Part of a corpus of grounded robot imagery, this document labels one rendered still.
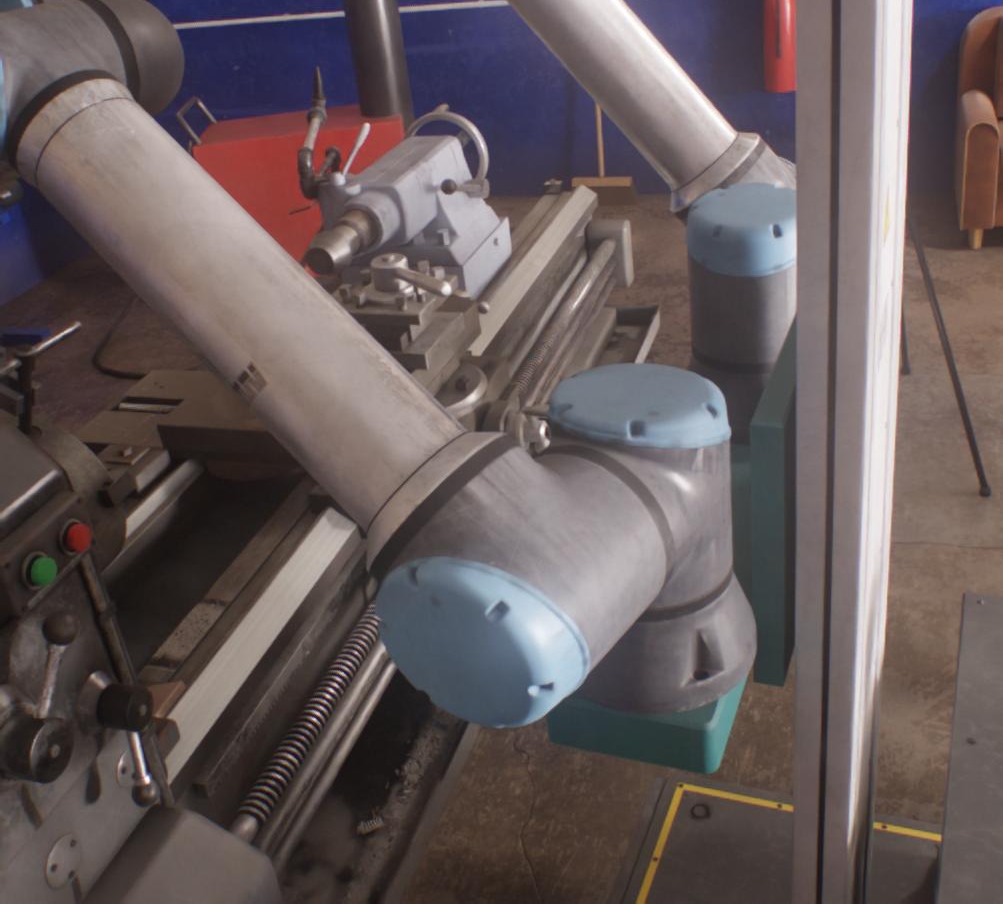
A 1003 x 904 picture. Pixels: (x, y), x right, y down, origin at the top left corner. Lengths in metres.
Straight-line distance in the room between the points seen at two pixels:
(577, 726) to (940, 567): 2.14
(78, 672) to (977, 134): 4.25
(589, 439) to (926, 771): 1.77
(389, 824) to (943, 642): 1.46
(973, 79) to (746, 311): 4.16
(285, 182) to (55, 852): 3.75
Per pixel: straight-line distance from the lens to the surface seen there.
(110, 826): 1.40
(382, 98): 4.77
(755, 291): 1.33
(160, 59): 1.10
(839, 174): 0.91
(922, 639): 2.88
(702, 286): 1.35
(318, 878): 1.92
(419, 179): 2.51
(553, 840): 2.43
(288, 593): 1.74
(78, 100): 1.00
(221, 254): 0.91
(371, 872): 1.90
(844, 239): 0.93
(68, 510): 1.20
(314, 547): 1.81
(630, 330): 3.43
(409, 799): 1.99
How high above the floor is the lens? 1.82
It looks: 26 degrees down
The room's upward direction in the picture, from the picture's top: 7 degrees counter-clockwise
